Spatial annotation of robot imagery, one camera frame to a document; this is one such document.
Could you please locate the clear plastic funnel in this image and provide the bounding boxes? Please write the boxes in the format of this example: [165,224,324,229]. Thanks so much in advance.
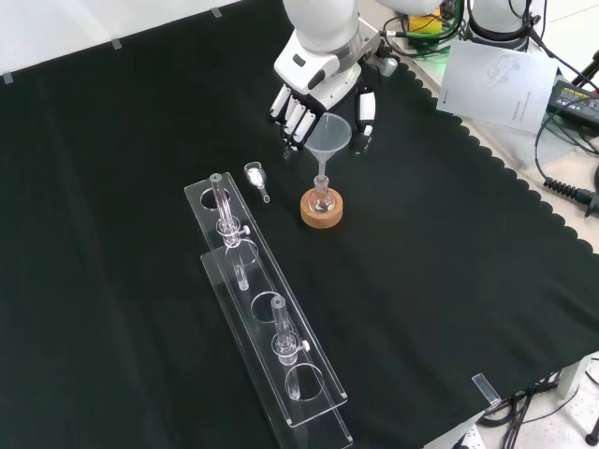
[303,112,353,181]

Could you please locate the black power adapter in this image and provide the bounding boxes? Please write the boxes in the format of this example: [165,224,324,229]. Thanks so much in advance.
[546,77,599,125]

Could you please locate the cork ring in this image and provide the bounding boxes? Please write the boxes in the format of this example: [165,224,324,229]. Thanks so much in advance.
[299,185,345,230]

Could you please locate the black cloth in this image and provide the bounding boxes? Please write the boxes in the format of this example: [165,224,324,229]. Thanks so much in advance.
[0,0,599,449]

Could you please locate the wrist camera with silver mount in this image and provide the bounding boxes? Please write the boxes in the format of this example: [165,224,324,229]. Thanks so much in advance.
[358,22,401,79]

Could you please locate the white table leg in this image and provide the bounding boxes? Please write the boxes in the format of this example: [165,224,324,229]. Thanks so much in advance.
[555,348,599,399]

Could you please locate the glass weighing funnel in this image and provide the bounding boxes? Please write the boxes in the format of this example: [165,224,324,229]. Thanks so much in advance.
[242,162,272,205]

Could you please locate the small glass round-bottom flask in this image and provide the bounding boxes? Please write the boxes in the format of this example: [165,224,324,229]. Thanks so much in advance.
[312,175,338,214]

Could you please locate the clear tape strip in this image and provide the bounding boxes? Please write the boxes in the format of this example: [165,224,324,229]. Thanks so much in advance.
[471,372,502,406]

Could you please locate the black cable with ribbed plug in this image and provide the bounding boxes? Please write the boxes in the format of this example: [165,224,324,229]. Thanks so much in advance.
[542,176,599,217]

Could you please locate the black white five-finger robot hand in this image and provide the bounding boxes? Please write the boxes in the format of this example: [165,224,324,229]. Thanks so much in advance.
[268,33,378,160]

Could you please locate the clear acrylic funnel stand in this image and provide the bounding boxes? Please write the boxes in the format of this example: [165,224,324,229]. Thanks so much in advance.
[183,171,355,449]

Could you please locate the pale printed booklet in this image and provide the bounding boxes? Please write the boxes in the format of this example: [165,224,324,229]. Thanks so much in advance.
[434,38,561,136]

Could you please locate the black cables under table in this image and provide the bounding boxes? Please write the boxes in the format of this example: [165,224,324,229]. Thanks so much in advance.
[475,355,599,449]

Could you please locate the yellow stop button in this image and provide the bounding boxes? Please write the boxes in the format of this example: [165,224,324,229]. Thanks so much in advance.
[405,12,444,49]

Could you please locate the thin black looped cable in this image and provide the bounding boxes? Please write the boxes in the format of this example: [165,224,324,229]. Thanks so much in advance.
[533,111,599,184]

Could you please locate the black tripod leg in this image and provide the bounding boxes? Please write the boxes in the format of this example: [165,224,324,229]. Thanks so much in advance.
[571,46,599,91]

